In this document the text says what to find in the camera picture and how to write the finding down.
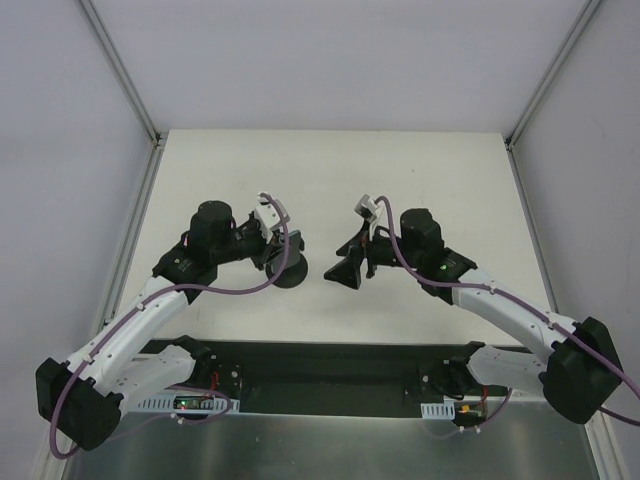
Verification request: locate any right white cable duct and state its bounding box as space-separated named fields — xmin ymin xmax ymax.
xmin=420 ymin=401 xmax=456 ymax=421

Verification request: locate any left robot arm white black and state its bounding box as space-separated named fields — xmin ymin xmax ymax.
xmin=35 ymin=192 xmax=294 ymax=460

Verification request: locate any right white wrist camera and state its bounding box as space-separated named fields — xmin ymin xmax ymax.
xmin=354 ymin=194 xmax=386 ymax=236

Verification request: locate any left aluminium corner post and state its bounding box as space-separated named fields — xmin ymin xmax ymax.
xmin=77 ymin=0 xmax=169 ymax=146

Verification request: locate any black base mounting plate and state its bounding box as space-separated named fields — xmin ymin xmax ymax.
xmin=185 ymin=340 xmax=471 ymax=418

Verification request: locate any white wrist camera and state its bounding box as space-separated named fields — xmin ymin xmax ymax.
xmin=354 ymin=194 xmax=386 ymax=236
xmin=253 ymin=192 xmax=290 ymax=242

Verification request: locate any aluminium corner post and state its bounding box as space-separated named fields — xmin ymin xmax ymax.
xmin=77 ymin=0 xmax=169 ymax=146
xmin=503 ymin=0 xmax=606 ymax=149

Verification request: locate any black smartphone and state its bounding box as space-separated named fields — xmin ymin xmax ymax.
xmin=281 ymin=230 xmax=305 ymax=268

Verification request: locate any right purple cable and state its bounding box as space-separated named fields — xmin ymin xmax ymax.
xmin=377 ymin=195 xmax=640 ymax=436

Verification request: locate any right aluminium corner post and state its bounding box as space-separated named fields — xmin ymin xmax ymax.
xmin=503 ymin=0 xmax=606 ymax=149

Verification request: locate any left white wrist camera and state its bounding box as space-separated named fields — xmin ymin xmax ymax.
xmin=253 ymin=192 xmax=290 ymax=242

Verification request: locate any white cable duct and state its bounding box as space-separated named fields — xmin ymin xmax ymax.
xmin=420 ymin=401 xmax=456 ymax=421
xmin=131 ymin=393 xmax=240 ymax=415

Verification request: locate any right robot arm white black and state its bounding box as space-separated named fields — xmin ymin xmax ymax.
xmin=324 ymin=196 xmax=626 ymax=424

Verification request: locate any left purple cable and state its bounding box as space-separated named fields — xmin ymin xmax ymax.
xmin=48 ymin=193 xmax=292 ymax=460

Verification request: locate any purple cable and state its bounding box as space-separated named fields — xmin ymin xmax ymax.
xmin=48 ymin=193 xmax=292 ymax=460
xmin=377 ymin=195 xmax=640 ymax=436

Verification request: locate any black phone stand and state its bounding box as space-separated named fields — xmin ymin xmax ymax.
xmin=273 ymin=254 xmax=309 ymax=289

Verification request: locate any left white cable duct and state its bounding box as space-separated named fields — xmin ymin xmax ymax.
xmin=131 ymin=393 xmax=240 ymax=415

